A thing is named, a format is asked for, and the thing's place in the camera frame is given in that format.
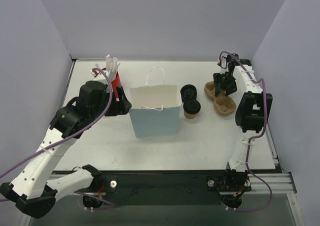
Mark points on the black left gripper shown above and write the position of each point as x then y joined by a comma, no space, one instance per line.
120,102

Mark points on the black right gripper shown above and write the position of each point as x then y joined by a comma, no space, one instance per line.
225,81

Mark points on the brown cardboard cup carrier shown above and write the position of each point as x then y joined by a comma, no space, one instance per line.
223,105

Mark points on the white and blue paper bag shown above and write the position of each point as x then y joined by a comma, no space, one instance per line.
155,109

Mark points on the black coffee cup lid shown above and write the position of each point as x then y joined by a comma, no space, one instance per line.
192,106

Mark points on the brown paper coffee cup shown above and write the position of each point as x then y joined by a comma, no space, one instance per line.
189,116

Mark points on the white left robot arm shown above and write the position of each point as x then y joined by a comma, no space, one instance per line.
33,193

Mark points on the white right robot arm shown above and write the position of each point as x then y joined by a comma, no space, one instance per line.
253,110

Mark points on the red ribbed straw cup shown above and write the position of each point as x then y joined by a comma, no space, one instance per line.
117,81

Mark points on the stack of black lids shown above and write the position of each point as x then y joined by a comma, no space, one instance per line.
188,92

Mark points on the bundle of wrapped straws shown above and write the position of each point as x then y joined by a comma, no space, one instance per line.
111,65

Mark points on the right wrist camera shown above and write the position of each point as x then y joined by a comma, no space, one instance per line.
222,62

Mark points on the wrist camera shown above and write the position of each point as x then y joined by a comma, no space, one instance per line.
99,77
222,62

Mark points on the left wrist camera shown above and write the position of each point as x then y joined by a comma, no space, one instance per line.
99,77

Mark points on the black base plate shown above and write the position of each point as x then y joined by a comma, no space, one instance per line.
169,187

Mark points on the aluminium frame rail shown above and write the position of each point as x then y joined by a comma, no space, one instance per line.
278,184

